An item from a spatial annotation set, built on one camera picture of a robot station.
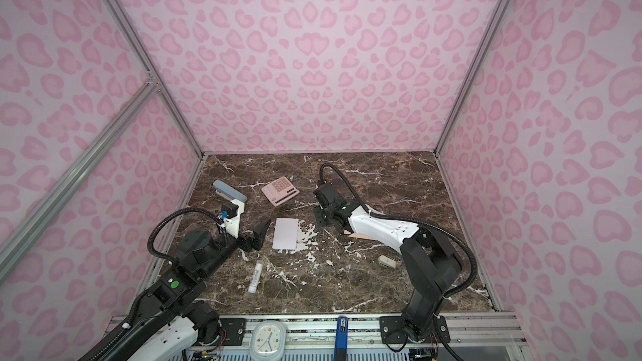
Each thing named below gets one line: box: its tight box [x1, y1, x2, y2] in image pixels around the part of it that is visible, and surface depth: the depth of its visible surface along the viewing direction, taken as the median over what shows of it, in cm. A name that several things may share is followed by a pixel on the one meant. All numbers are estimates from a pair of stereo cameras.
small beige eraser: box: [377, 254, 397, 270], surface depth 86 cm
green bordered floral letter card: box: [272, 217, 299, 250], surface depth 95 cm
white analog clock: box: [249, 320, 288, 361], surface depth 71 cm
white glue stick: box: [248, 259, 264, 294], surface depth 84 cm
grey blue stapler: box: [212, 178, 249, 203], surface depth 104 cm
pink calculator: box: [260, 175, 301, 207], surface depth 106 cm
